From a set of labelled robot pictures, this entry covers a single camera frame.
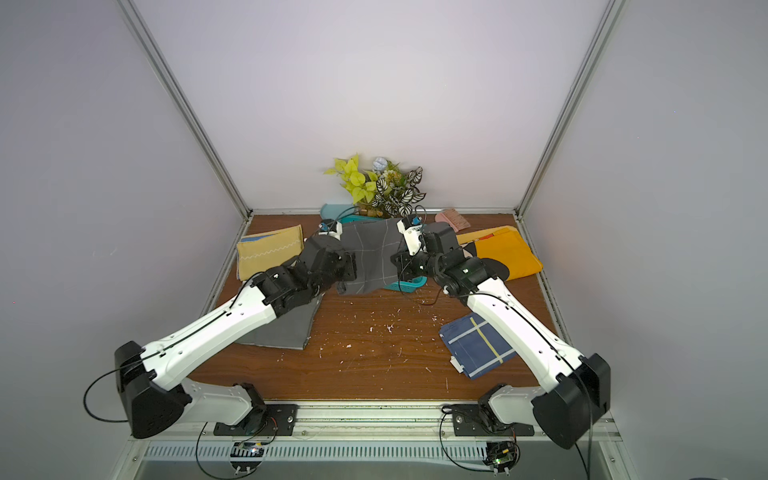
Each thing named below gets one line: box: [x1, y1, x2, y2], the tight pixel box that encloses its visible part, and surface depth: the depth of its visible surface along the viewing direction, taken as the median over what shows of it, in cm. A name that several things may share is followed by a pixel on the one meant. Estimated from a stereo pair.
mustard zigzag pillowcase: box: [236, 225, 305, 281], surface depth 110 cm
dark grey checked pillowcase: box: [336, 219, 406, 295], surface depth 79 cm
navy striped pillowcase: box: [439, 312, 517, 379], surface depth 87 cm
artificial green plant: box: [324, 154, 427, 219], surface depth 96 cm
